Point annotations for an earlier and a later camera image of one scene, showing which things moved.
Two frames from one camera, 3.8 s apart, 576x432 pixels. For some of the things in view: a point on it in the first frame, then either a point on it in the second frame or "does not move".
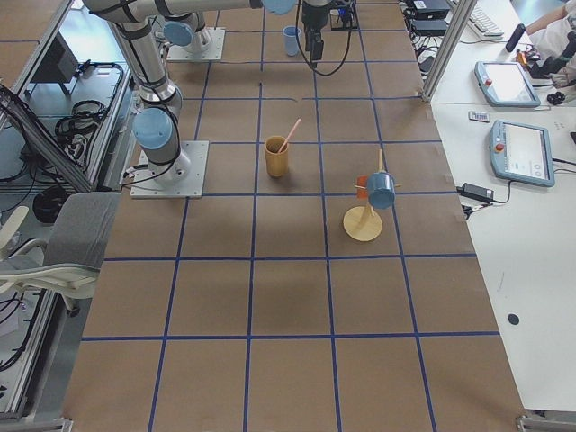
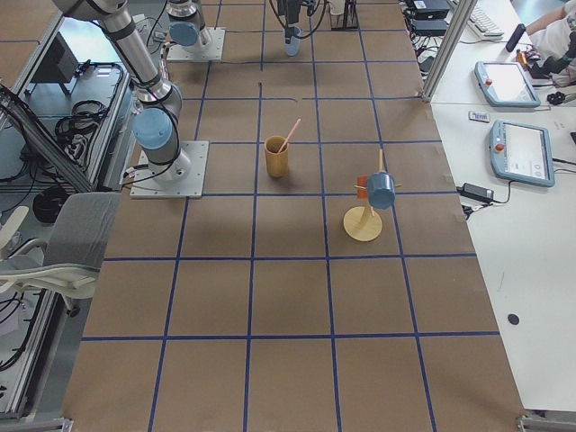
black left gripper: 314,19 to 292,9
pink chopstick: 290,135 does not move
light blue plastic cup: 291,40 does not move
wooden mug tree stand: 360,223 does not move
